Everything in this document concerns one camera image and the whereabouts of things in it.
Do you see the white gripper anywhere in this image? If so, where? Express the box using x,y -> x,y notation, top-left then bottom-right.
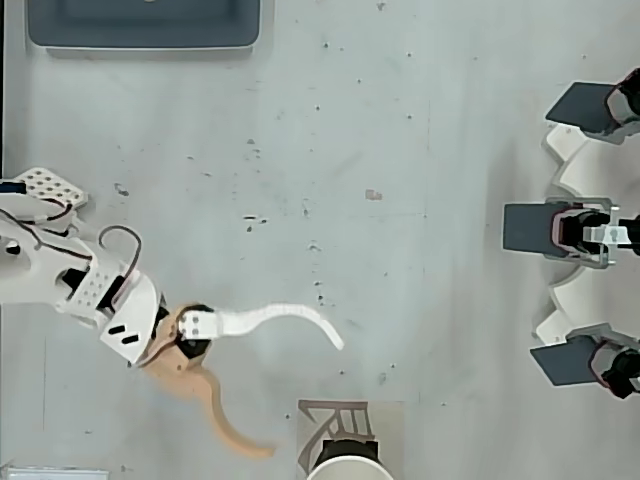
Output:
98,272 -> 346,459

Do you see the black paper cup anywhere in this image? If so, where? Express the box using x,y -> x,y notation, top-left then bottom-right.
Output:
308,437 -> 396,480

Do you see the printed paper mat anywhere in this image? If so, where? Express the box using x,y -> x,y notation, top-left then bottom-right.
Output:
297,398 -> 405,480

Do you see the white paper sheet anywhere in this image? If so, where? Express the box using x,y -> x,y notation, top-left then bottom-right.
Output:
0,465 -> 110,480

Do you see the grey plastic tray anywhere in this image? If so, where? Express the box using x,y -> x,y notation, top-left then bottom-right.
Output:
25,0 -> 263,50

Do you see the pump unit with grey plate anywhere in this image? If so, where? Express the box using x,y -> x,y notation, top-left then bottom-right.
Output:
528,323 -> 640,401
502,196 -> 640,270
543,67 -> 640,146

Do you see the white carousel machine base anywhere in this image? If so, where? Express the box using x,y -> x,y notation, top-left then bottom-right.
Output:
533,122 -> 640,346

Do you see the red black servo wire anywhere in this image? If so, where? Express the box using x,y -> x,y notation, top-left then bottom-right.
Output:
0,203 -> 75,227
98,226 -> 145,304

